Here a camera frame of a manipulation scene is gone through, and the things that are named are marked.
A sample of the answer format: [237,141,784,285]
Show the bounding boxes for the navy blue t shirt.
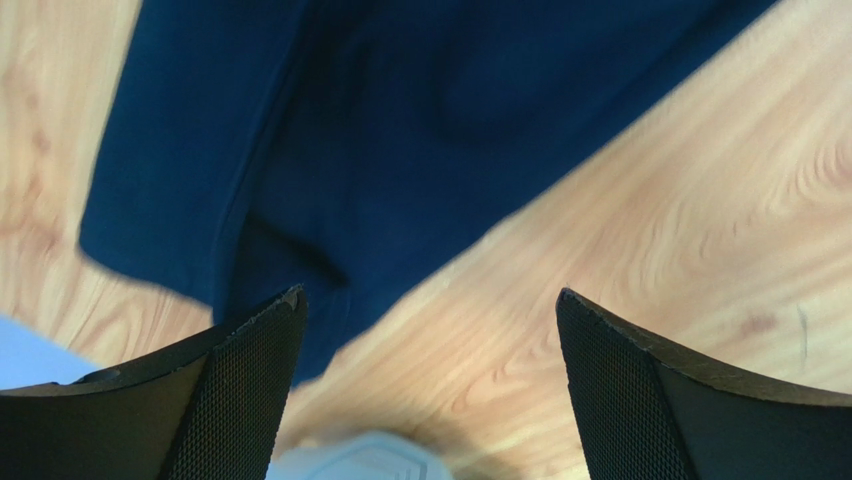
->
[79,1,768,383]

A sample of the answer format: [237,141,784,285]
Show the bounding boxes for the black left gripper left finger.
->
[1,287,308,479]

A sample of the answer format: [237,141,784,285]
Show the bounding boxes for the light blue headphones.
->
[266,431,454,480]

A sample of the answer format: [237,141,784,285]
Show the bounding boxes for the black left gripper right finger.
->
[556,289,851,479]

